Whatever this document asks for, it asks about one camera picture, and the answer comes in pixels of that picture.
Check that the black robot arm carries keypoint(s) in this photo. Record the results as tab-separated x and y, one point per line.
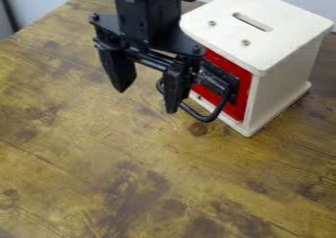
142	34

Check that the white wooden box cabinet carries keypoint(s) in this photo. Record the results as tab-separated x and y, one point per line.
264	41

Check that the red wooden drawer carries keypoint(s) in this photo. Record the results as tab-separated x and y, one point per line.
236	79

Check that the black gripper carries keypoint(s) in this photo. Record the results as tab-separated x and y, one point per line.
146	25

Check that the dark pole at left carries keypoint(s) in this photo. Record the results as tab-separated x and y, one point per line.
11	16

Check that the black metal drawer handle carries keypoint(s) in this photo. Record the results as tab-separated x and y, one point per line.
210	83

